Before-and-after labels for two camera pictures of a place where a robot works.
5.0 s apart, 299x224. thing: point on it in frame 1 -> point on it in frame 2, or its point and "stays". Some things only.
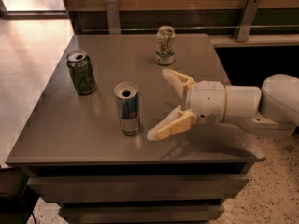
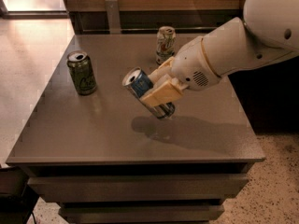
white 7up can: x=164 y=50 stays
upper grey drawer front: x=215 y=188 stays
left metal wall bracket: x=112 y=14 stays
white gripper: x=206 y=101 -> x=192 y=64
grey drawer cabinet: x=87 y=147 stays
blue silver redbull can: x=128 y=103 -> x=139 y=82
